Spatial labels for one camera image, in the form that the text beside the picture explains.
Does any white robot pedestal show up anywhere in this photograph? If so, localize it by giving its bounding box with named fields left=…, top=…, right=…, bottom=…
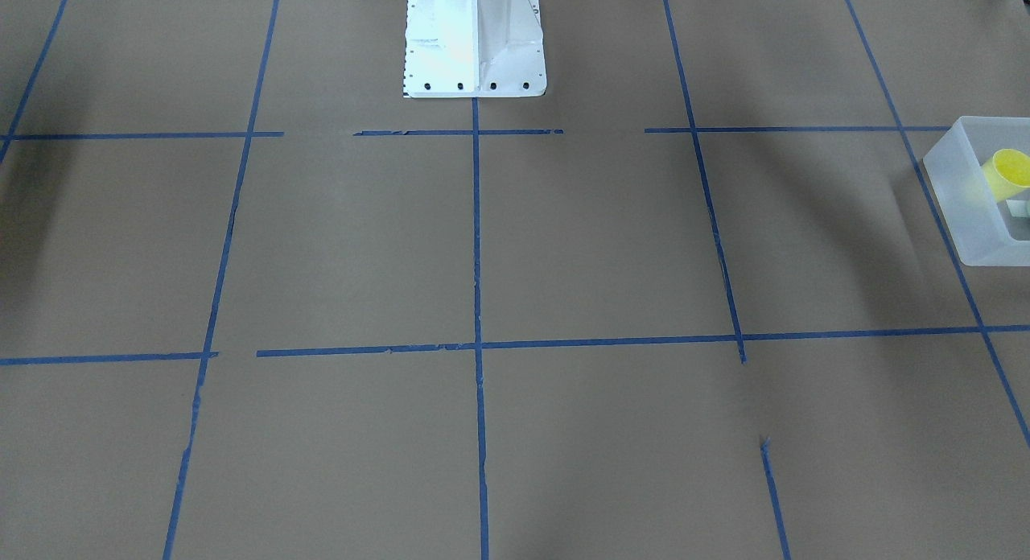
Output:
left=402, top=0, right=548, bottom=99

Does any yellow plastic cup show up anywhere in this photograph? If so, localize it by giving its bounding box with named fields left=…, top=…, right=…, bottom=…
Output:
left=981, top=148, right=1029, bottom=204

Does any white label in bin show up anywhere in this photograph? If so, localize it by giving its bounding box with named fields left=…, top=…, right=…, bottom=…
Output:
left=1005, top=200, right=1030, bottom=220

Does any clear plastic bin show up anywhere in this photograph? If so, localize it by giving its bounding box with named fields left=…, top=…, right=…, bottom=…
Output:
left=923, top=116, right=1029, bottom=267

